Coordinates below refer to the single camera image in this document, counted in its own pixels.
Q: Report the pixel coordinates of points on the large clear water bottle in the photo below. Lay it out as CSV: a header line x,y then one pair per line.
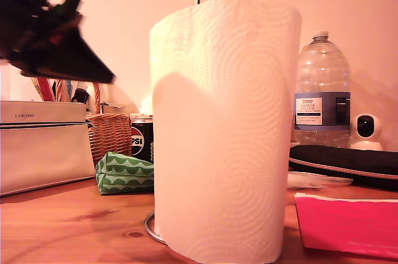
x,y
323,74

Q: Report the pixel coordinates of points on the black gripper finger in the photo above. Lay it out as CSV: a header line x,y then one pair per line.
x,y
62,66
84,52

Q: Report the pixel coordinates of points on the red white striped stick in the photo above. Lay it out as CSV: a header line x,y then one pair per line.
x,y
58,90

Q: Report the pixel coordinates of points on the green wave pattern pouch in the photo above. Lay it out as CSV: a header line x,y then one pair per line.
x,y
124,171

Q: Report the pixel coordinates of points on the white paper towel roll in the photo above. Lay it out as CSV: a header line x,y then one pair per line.
x,y
217,121

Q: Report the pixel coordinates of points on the pink paper sheet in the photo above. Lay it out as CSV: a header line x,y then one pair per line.
x,y
348,226

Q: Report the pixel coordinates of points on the black Pepsi can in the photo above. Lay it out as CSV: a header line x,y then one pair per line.
x,y
141,139

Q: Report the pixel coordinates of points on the red pencil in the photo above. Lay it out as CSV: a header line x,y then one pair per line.
x,y
43,90

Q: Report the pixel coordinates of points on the black zip case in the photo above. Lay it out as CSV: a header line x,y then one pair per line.
x,y
342,161

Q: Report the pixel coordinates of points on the small white round camera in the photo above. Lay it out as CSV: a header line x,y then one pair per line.
x,y
367,139

